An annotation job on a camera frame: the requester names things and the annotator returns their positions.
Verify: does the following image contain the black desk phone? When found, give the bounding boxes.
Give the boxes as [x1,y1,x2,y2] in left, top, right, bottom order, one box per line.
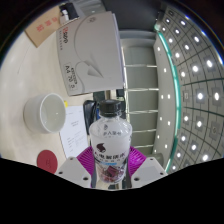
[82,99,101,126]

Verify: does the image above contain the recessed ceiling lights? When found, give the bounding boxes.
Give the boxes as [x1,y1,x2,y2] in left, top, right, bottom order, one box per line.
[156,6,224,173]

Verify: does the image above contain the flat round red coaster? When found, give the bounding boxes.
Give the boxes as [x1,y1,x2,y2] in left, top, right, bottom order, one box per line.
[36,149,59,174]

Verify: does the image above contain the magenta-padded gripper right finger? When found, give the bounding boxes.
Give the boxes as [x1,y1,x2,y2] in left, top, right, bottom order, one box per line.
[128,145,168,188]

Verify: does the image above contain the white ceramic cup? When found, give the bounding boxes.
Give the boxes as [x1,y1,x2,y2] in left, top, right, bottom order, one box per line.
[23,92,67,135]

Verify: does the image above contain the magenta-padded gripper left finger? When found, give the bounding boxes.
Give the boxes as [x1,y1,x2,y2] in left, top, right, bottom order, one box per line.
[54,145,98,189]

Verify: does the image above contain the white copy paper carton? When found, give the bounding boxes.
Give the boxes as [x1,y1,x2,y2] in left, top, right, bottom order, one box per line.
[55,10,126,97]

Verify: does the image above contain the clear plastic drink bottle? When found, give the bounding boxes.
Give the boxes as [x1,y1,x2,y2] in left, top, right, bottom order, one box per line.
[88,99,133,184]

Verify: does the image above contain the white printed paper sheet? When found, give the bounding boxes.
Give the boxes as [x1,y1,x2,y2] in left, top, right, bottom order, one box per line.
[59,105,90,159]

